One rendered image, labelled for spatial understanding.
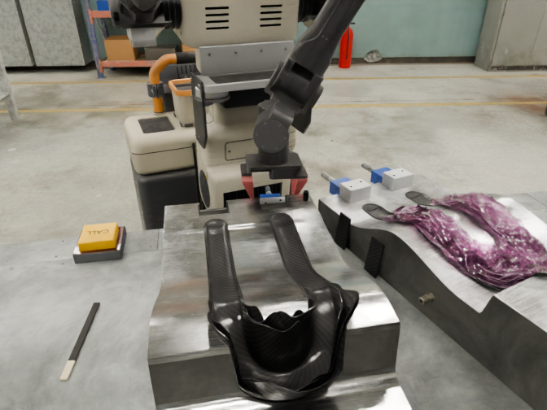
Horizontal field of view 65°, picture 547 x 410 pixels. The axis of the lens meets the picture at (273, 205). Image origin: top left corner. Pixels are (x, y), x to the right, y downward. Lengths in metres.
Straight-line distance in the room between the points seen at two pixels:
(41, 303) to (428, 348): 0.58
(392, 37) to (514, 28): 1.45
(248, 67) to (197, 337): 0.70
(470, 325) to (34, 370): 0.57
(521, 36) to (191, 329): 6.21
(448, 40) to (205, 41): 5.76
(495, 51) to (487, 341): 5.84
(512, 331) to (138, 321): 0.50
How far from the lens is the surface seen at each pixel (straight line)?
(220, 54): 1.00
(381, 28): 6.27
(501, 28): 6.33
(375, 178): 0.94
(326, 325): 0.51
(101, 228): 0.84
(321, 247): 0.66
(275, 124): 0.68
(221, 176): 1.07
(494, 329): 0.62
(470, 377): 0.64
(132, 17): 0.98
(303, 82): 0.73
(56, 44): 6.20
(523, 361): 0.61
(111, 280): 0.77
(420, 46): 6.49
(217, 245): 0.67
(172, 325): 0.47
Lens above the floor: 1.26
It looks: 30 degrees down
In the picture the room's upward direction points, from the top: straight up
